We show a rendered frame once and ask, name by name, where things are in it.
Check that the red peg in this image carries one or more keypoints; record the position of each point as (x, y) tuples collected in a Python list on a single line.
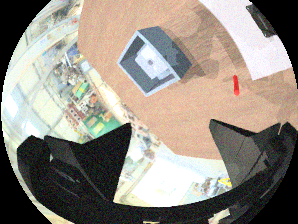
[(236, 89)]

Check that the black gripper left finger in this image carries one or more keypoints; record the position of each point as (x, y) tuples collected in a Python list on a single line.
[(100, 160)]

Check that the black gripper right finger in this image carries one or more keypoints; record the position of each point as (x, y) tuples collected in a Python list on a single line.
[(240, 149)]

